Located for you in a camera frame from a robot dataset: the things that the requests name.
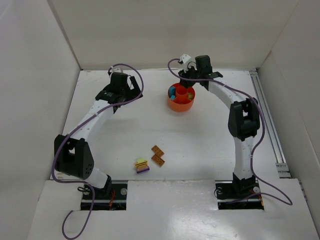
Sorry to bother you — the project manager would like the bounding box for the light green sloped lego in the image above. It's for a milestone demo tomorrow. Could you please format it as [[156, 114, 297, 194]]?
[[187, 92, 195, 101]]

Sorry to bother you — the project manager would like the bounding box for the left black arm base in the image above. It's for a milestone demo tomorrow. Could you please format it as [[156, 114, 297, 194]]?
[[77, 181, 128, 211]]

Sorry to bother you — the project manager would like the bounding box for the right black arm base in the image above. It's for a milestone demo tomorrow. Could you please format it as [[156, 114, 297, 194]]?
[[214, 181, 264, 210]]

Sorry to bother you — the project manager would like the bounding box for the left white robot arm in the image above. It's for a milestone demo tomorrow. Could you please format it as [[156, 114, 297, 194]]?
[[53, 72, 142, 197]]

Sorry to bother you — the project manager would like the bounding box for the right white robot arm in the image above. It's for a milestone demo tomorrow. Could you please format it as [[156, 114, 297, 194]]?
[[178, 54, 260, 200]]

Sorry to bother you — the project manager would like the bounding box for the orange round divided container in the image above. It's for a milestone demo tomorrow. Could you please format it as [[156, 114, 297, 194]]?
[[167, 83, 196, 113]]

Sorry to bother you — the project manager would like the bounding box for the brown lego plate upper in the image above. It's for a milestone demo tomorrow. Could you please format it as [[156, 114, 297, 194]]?
[[151, 145, 165, 158]]

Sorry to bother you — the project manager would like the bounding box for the brown lego plate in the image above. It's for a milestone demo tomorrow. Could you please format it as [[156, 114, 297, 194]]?
[[151, 154, 165, 167], [151, 145, 165, 158]]

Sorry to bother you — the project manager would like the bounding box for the striped stacked lego figure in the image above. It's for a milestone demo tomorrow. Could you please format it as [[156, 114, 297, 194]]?
[[134, 157, 150, 174]]

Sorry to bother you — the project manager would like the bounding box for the brown lego plate lower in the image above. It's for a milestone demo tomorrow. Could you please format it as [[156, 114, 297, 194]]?
[[151, 154, 165, 167]]

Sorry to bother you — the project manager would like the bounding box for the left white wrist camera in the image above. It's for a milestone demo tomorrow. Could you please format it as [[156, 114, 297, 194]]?
[[107, 66, 124, 76]]

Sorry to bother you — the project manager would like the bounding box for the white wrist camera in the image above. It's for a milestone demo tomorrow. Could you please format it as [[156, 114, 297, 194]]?
[[107, 66, 124, 76], [178, 53, 192, 73]]

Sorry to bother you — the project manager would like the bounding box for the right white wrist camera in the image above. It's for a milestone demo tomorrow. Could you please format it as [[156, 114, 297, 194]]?
[[178, 53, 192, 73]]

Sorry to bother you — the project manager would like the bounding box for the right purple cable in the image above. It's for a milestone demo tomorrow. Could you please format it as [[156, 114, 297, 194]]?
[[166, 57, 293, 206]]

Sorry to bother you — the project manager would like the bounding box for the purple cable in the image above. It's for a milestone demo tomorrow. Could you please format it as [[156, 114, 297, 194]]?
[[166, 57, 293, 206], [50, 63, 145, 239]]

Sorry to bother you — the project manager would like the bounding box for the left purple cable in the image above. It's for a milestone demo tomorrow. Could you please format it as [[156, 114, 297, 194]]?
[[50, 63, 145, 239]]

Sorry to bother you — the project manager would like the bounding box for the aluminium rail right side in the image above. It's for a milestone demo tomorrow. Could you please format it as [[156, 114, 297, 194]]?
[[249, 70, 292, 179]]

